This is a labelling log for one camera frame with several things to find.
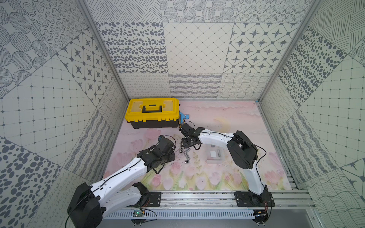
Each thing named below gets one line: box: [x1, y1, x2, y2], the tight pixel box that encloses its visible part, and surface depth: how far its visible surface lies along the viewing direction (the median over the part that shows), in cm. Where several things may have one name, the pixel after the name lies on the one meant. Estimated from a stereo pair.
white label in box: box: [210, 150, 217, 158], surface depth 92 cm
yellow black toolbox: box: [124, 97, 180, 129], surface depth 94 cm
